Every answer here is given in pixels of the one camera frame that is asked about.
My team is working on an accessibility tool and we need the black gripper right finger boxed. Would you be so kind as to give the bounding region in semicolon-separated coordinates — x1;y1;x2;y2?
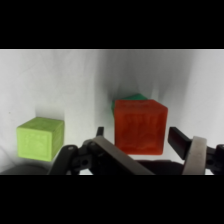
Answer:
167;126;224;176

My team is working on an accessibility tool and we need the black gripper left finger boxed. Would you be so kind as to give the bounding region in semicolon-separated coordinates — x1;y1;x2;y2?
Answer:
46;126;156;176

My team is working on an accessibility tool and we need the red cube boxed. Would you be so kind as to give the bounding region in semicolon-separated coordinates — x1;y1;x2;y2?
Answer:
113;98;169;156

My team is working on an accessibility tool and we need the dark green cube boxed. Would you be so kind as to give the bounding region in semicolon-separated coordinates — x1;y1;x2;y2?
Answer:
110;93;150;118

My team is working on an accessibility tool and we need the lime green cube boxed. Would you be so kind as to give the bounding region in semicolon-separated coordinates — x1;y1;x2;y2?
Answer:
15;116;65;163

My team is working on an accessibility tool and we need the black bowl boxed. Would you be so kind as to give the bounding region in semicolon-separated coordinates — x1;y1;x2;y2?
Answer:
0;163;52;176

